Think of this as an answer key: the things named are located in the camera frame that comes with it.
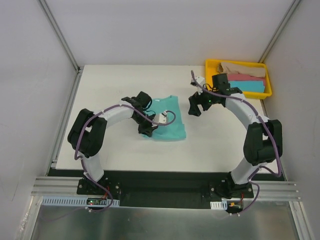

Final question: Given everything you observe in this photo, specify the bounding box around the right white cable duct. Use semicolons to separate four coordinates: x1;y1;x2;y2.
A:
210;200;228;211

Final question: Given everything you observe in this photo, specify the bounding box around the pink rolled t shirt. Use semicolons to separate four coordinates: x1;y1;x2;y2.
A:
227;73;265;82

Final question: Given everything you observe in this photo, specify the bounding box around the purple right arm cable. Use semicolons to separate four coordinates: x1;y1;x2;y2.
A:
190;70;283;217

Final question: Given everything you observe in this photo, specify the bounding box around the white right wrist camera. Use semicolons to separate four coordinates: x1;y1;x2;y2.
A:
190;76;206;95

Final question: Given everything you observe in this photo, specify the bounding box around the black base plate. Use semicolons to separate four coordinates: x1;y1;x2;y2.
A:
47;167;258;210

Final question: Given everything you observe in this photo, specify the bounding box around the aluminium corner post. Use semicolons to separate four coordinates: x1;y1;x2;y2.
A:
258;0;303;63
37;0;81;74

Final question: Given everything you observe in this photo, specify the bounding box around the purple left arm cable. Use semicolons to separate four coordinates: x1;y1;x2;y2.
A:
74;104;177;213

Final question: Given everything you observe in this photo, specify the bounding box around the beige rolled t shirt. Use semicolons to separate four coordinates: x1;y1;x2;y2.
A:
217;62;266;78

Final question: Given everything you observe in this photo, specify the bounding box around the right aluminium corner post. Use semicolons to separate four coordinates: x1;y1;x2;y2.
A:
258;0;303;63

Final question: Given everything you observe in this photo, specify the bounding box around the yellow plastic bin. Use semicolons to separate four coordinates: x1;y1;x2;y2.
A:
205;59;272;100

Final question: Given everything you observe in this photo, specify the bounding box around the teal green t shirt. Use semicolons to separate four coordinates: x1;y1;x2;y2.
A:
143;95;187;142

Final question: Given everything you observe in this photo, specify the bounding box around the aluminium rail frame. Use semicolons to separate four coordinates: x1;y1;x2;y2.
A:
32;168;302;202

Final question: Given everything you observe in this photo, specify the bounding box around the left white cable duct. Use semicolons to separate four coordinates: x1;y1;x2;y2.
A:
42;196;120;208

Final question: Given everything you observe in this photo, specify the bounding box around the left aluminium corner post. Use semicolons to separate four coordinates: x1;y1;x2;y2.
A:
37;0;81;74

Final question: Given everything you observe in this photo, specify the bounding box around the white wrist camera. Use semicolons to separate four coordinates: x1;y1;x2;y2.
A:
190;76;206;95
153;113;168;125

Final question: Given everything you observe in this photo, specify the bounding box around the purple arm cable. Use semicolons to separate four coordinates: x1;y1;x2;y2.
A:
74;104;177;213
190;70;283;217

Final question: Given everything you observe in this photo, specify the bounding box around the blue rolled t shirt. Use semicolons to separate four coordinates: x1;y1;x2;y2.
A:
229;81;265;93

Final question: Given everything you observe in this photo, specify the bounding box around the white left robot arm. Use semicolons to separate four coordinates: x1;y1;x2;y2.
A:
67;91;158;195

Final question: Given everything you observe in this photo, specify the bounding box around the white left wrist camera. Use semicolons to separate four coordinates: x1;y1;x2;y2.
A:
153;113;168;125

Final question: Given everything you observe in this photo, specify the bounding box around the white cable duct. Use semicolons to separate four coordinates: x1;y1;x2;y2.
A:
42;196;120;208
210;200;228;211

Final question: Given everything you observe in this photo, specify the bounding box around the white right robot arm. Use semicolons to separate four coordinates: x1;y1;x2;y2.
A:
188;73;283;198

